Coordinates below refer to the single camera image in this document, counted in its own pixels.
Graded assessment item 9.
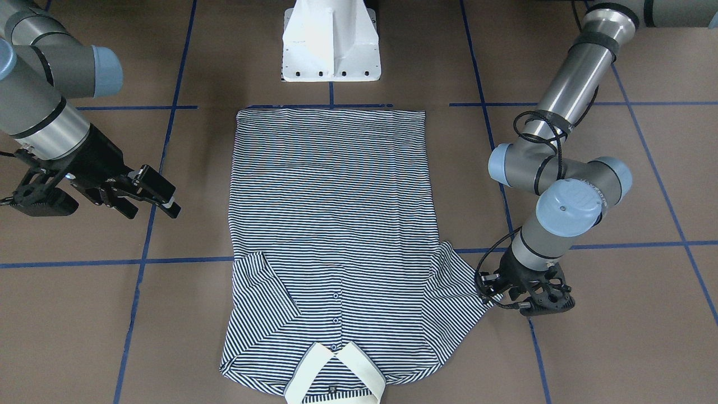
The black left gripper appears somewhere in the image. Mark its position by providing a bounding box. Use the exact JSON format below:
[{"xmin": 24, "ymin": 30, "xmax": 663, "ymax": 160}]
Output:
[{"xmin": 475, "ymin": 247, "xmax": 553, "ymax": 306}]

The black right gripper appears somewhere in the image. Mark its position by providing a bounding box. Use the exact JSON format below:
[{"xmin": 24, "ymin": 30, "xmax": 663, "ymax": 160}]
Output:
[{"xmin": 66, "ymin": 125, "xmax": 181, "ymax": 219}]

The navy white striped polo shirt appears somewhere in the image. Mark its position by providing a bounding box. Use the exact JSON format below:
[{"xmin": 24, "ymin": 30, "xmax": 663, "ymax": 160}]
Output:
[{"xmin": 219, "ymin": 108, "xmax": 493, "ymax": 403}]

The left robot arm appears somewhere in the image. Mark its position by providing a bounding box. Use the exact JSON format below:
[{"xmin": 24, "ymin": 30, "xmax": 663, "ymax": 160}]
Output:
[{"xmin": 474, "ymin": 1, "xmax": 716, "ymax": 316}]

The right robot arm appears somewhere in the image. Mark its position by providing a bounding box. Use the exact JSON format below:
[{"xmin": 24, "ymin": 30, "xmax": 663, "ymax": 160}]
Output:
[{"xmin": 1, "ymin": 1, "xmax": 181, "ymax": 218}]

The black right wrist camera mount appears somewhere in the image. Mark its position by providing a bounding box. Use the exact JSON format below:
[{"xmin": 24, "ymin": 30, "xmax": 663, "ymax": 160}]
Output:
[{"xmin": 7, "ymin": 149, "xmax": 80, "ymax": 217}]

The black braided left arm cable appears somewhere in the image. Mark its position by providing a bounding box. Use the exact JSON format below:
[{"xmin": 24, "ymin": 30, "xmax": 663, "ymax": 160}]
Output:
[{"xmin": 475, "ymin": 109, "xmax": 572, "ymax": 310}]

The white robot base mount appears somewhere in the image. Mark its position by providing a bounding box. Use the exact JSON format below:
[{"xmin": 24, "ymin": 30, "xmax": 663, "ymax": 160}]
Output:
[{"xmin": 280, "ymin": 1, "xmax": 382, "ymax": 82}]

